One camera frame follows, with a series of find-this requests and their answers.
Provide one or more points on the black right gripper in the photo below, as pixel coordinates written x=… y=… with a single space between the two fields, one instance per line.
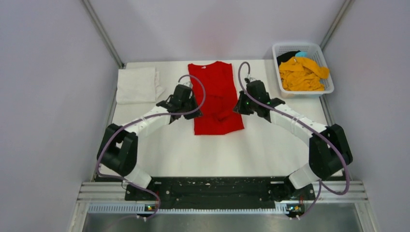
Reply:
x=240 y=108

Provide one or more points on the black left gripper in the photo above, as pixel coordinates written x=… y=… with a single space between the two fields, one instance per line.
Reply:
x=193 y=115

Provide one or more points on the red t-shirt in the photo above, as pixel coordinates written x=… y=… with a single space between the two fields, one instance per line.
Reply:
x=221 y=97

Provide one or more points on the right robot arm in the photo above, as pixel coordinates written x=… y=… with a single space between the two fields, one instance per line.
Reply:
x=328 y=149

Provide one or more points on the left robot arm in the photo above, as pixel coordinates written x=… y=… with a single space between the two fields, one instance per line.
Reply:
x=119 y=147

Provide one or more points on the folded white t-shirt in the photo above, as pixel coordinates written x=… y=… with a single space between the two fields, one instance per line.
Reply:
x=138 y=85

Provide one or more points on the black t-shirt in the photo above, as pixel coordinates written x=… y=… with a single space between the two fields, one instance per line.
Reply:
x=286 y=56

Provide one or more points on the yellow t-shirt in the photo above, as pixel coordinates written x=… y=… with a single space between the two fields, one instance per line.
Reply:
x=302 y=74

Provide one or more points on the light blue t-shirt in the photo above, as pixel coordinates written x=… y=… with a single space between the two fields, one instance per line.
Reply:
x=301 y=54

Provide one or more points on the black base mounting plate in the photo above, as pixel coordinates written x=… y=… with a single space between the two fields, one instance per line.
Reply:
x=218 y=192

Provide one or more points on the white plastic laundry basket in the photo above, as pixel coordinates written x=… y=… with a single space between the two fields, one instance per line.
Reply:
x=314 y=53

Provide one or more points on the white slotted cable duct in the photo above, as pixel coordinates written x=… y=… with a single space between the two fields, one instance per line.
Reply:
x=147 y=209

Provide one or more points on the aluminium corner post left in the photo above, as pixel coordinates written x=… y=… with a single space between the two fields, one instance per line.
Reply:
x=102 y=33

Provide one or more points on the aluminium corner post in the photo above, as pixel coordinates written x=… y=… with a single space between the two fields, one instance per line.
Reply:
x=102 y=33
x=336 y=22

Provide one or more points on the aluminium front rail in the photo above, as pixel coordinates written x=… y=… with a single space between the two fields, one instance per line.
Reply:
x=115 y=191

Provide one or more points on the aluminium corner post right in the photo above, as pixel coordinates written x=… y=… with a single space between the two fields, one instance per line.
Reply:
x=336 y=22

